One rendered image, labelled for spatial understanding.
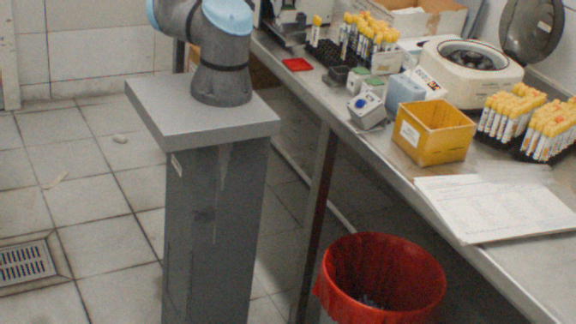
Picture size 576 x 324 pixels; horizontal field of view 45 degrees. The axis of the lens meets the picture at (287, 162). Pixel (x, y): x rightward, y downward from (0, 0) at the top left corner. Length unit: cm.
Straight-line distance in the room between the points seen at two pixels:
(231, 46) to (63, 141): 176
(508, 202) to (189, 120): 72
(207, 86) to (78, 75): 197
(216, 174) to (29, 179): 144
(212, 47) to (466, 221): 68
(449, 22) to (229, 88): 86
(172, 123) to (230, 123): 13
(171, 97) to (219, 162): 19
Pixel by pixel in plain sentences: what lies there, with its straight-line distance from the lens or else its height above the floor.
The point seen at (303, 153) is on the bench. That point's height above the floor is 27.
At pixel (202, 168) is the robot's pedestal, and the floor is 77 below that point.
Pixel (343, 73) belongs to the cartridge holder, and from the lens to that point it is 196.
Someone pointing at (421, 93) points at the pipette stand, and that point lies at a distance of 175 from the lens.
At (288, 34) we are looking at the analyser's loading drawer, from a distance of 205.
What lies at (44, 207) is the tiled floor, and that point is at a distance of 286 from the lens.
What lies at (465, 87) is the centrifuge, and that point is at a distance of 187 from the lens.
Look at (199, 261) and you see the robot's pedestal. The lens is 186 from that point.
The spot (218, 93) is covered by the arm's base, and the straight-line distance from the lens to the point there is 163.
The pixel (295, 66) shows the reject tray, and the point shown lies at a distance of 199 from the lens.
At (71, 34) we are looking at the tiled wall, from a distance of 347.
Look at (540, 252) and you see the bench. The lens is 148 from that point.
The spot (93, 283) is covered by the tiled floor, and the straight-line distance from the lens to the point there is 250.
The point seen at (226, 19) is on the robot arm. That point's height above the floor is 113.
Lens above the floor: 170
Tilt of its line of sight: 32 degrees down
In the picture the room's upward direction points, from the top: 8 degrees clockwise
